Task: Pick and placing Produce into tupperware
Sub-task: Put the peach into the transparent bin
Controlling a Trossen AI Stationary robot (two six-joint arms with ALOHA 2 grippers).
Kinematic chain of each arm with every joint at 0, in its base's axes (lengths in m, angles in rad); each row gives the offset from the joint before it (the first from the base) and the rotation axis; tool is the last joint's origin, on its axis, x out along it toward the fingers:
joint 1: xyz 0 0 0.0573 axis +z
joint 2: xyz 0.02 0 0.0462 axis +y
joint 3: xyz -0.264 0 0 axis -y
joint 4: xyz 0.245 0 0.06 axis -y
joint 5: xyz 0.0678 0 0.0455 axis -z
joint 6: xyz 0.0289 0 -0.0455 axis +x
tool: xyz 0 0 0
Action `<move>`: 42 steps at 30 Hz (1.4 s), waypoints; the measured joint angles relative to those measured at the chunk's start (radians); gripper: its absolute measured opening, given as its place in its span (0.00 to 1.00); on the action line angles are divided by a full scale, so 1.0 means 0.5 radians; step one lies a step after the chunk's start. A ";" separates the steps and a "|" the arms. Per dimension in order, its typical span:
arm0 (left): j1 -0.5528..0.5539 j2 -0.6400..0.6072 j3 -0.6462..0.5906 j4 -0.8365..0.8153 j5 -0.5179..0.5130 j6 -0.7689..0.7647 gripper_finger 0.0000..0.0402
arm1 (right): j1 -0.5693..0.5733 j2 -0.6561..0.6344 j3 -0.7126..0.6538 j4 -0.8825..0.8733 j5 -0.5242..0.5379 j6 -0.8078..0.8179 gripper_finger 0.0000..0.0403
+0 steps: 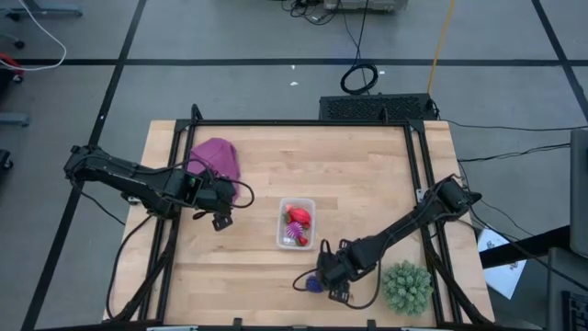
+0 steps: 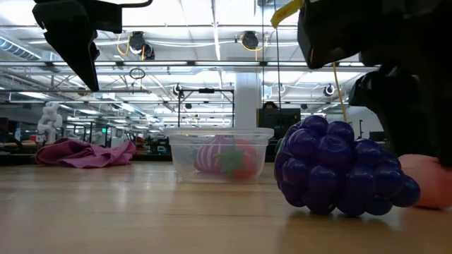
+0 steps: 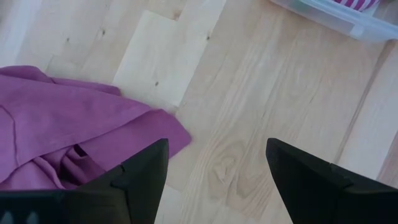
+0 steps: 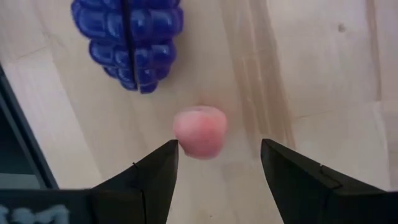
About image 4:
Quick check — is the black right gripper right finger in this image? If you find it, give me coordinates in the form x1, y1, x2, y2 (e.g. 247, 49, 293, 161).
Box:
260, 138, 398, 224

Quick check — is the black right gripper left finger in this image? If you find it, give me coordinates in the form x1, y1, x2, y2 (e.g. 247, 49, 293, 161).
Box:
90, 139, 180, 224

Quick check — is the pink toy peach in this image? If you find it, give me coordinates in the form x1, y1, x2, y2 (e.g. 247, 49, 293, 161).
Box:
172, 105, 229, 161

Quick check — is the purple toy grape bunch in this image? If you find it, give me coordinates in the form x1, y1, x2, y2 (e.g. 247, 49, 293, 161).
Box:
70, 0, 184, 95

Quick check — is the black aluminium table frame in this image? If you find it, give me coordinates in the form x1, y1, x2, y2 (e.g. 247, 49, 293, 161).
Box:
0, 63, 59, 190

